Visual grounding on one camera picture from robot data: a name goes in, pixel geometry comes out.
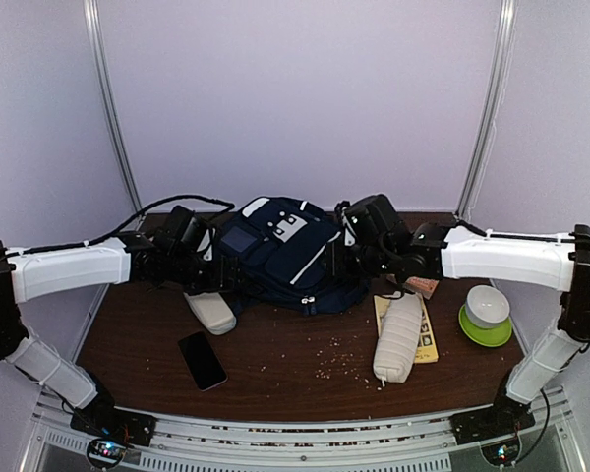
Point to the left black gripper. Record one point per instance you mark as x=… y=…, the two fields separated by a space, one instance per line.
x=217 y=282

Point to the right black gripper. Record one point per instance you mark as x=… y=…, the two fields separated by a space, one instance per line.
x=336 y=264

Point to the navy blue student backpack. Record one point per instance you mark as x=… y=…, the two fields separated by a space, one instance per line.
x=281 y=246

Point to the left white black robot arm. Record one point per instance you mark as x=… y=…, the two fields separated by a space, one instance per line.
x=182 y=251

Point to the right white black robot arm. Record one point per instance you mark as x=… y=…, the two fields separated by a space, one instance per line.
x=377 y=242

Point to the beige hard glasses case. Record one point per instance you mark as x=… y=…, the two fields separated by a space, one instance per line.
x=212 y=312

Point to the orange green paperback book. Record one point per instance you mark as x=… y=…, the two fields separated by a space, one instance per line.
x=424 y=287

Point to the black smartphone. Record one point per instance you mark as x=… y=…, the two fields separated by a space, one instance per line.
x=202 y=361

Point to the beige fabric pencil pouch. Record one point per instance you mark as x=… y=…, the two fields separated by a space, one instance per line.
x=390 y=369

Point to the yellow paperback booklet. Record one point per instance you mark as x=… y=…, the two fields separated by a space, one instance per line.
x=428 y=339

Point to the white bowl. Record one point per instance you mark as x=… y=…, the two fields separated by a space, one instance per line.
x=486 y=306

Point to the lime green plate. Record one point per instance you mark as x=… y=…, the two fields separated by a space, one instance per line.
x=491 y=337

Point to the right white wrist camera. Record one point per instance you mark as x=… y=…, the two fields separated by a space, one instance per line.
x=347 y=217

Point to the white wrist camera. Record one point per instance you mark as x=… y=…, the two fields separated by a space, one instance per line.
x=206 y=247
x=347 y=217

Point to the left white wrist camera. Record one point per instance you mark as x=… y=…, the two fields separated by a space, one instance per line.
x=206 y=247

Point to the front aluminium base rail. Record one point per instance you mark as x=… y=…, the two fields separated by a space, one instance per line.
x=412 y=443

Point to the right aluminium frame post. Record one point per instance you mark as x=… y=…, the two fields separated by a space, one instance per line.
x=488 y=123

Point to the aluminium frame post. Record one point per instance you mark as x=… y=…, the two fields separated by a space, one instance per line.
x=488 y=123
x=96 y=40

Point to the left aluminium frame post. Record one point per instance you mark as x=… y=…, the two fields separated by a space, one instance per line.
x=96 y=40

